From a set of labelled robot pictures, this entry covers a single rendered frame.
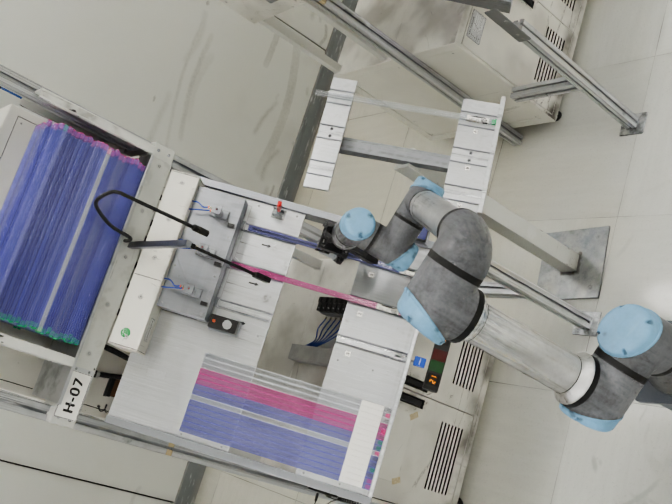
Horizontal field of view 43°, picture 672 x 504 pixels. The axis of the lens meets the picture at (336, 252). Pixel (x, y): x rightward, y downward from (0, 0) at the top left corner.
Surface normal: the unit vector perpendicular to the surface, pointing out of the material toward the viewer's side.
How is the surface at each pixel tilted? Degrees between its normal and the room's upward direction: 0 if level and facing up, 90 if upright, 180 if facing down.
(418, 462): 89
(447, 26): 0
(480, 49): 90
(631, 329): 8
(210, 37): 90
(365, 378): 48
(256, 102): 90
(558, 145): 0
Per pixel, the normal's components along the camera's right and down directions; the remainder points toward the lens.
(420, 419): 0.61, 0.00
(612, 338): -0.66, -0.48
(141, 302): -0.04, -0.25
